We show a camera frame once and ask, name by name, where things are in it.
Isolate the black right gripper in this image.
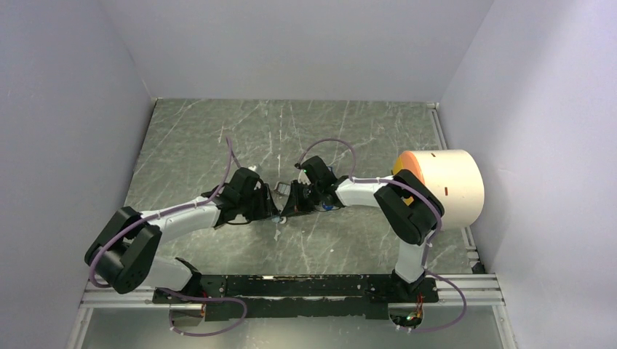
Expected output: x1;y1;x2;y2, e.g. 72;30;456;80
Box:
282;180;322;218

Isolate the small white light-blue stapler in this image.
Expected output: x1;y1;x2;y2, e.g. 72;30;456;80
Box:
271;216;287;224

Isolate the cardboard staple tray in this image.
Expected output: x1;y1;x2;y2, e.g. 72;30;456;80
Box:
274;182;291;196

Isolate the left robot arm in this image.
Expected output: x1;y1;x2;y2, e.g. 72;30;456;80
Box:
84;167;279;302

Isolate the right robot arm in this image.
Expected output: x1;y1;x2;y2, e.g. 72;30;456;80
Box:
281;156;445;301

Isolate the white cylinder with coloured lid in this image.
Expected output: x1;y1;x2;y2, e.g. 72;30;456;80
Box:
392;150;485;230

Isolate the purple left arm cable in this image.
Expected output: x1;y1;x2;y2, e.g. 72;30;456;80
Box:
88;137;248;337

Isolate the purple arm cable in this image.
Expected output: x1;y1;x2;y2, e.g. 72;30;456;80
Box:
295;138;468;334
88;137;248;337

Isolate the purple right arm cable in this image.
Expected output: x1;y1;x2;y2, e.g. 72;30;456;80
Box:
295;138;468;334

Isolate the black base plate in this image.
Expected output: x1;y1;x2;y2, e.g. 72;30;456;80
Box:
152;273;439;321

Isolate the aluminium rail frame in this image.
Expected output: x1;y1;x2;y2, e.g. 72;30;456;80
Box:
81;99;513;348

